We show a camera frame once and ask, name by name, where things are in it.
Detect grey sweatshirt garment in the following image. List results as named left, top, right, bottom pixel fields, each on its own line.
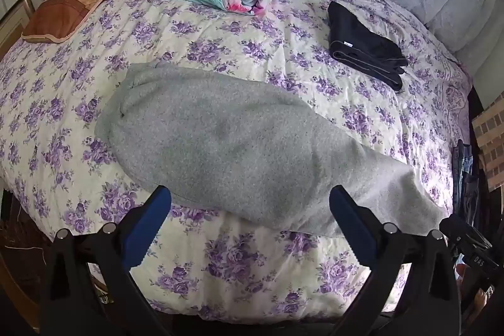
left=94, top=63, right=447, bottom=238

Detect black folded pants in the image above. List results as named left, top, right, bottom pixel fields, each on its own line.
left=328, top=1, right=409, bottom=91

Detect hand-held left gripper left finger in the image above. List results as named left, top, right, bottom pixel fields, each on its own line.
left=39, top=185, right=174, bottom=336

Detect purple floral bedspread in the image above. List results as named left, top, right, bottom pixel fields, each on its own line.
left=0, top=0, right=473, bottom=325

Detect brick pattern panel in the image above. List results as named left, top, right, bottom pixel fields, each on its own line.
left=472, top=92, right=504, bottom=191

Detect person's right hand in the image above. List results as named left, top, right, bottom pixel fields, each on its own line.
left=473, top=289, right=492, bottom=318

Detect hanging blue jeans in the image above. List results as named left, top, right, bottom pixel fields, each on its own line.
left=452, top=139, right=479, bottom=226

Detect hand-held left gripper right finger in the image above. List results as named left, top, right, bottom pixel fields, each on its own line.
left=328, top=185, right=462, bottom=336

